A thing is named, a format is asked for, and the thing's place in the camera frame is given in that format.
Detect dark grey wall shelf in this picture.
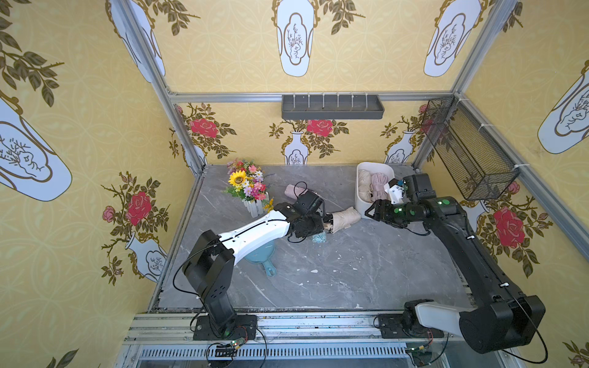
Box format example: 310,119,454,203
281,93,385,121

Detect beige umbrella with black handle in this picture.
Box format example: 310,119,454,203
324,207,361,233

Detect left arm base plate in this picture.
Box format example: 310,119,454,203
193,314,258,341

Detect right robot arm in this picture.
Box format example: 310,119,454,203
364,174,545,354

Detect blue round hand mirror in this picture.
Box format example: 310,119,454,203
245,241,277,278

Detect beige umbrella front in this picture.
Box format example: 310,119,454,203
357,170,372,202

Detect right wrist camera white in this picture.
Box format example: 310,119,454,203
384,179,406,205

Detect mint green umbrella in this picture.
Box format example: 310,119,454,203
311,232,327,244

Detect black wire mesh basket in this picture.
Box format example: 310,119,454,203
422,97,520,201

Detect artificial flowers in white planter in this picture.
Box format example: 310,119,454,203
225,159,274,218

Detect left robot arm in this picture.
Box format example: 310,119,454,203
176,190,328,340

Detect white storage box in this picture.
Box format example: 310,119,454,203
354,162,395,219

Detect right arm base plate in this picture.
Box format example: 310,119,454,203
374,311,445,339

